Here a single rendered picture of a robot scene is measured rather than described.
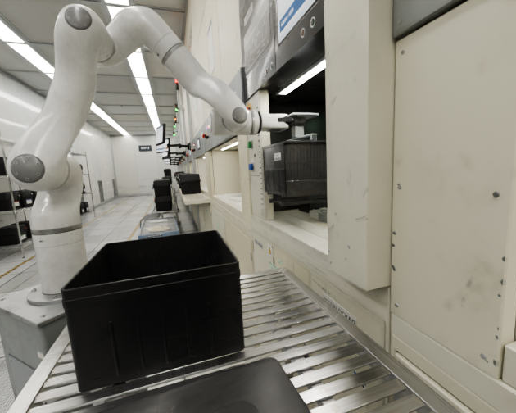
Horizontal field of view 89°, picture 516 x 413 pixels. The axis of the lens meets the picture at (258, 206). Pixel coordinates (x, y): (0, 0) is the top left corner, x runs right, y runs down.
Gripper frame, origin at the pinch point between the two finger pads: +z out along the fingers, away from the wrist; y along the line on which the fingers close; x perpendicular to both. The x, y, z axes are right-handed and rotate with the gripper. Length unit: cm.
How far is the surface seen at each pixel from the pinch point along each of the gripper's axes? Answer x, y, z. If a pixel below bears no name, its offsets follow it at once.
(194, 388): -39, 63, -45
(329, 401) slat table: -50, 60, -27
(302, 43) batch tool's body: 15.7, 24.0, -9.9
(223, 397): -39, 65, -42
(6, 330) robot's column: -57, 3, -93
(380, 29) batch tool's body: 4, 54, -13
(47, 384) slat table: -49, 42, -68
